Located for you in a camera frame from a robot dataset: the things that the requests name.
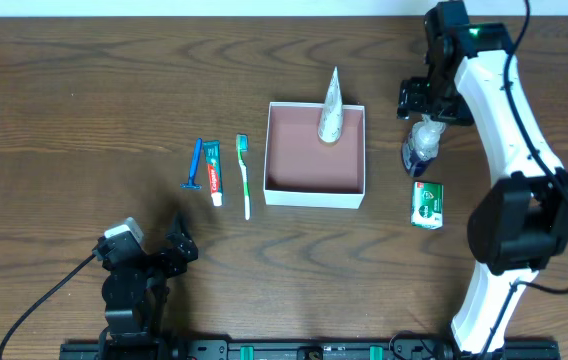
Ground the blue disposable razor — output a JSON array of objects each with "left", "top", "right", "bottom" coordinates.
[{"left": 180, "top": 138, "right": 203, "bottom": 190}]

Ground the green red toothpaste tube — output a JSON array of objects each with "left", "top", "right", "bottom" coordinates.
[{"left": 203, "top": 140, "right": 223, "bottom": 207}]

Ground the white lotion tube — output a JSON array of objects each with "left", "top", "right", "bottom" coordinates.
[{"left": 318, "top": 67, "right": 343, "bottom": 144}]

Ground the green soap bar box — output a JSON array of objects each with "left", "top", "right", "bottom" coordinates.
[{"left": 410, "top": 181, "right": 444, "bottom": 229}]

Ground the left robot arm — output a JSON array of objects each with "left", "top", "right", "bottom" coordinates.
[{"left": 93, "top": 215, "right": 198, "bottom": 346}]

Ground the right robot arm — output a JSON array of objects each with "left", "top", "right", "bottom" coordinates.
[{"left": 390, "top": 1, "right": 568, "bottom": 359}]

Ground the green white toothbrush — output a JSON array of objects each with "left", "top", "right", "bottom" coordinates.
[{"left": 236, "top": 133, "right": 251, "bottom": 221}]

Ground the white open cardboard box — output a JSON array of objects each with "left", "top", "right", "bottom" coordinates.
[{"left": 263, "top": 102, "right": 366, "bottom": 209}]

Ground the black mounting rail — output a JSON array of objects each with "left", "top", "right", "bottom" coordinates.
[{"left": 59, "top": 336, "right": 561, "bottom": 360}]

